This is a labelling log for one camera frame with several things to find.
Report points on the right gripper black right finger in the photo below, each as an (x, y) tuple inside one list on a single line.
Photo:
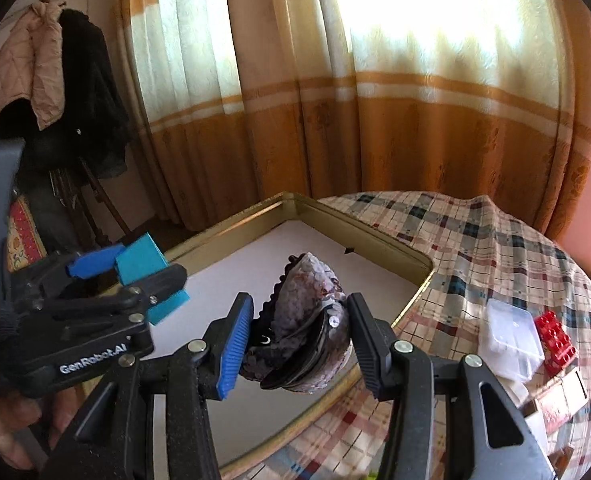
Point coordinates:
[(372, 339)]

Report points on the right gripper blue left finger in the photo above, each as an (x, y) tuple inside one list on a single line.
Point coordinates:
[(230, 343)]

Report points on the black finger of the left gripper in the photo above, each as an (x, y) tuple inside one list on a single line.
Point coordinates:
[(136, 297)]

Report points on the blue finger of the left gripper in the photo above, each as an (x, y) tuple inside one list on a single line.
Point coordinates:
[(95, 263)]

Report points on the teal toy building block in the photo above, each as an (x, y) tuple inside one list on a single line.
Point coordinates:
[(140, 260)]

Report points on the clear plastic case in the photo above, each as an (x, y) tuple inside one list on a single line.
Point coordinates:
[(509, 343)]

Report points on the red toy building block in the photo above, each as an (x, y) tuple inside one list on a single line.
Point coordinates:
[(558, 348)]

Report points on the copper rose gift box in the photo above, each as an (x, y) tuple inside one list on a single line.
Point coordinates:
[(561, 398)]

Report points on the white charger adapter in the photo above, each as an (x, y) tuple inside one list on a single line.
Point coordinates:
[(516, 391)]

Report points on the white box red logo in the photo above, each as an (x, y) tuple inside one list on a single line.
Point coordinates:
[(537, 423)]

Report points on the person left hand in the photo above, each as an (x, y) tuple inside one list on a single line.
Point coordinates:
[(18, 413)]

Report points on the gold metal tin box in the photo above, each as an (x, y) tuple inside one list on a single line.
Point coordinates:
[(302, 412)]

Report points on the black hanging coat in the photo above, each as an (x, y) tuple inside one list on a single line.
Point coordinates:
[(92, 134)]

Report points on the plaid tablecloth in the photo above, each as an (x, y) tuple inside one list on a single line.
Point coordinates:
[(479, 253)]

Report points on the beige quilted jacket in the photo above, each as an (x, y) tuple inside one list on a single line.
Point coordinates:
[(31, 65)]

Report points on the orange cream striped curtain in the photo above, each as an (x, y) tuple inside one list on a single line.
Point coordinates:
[(238, 100)]

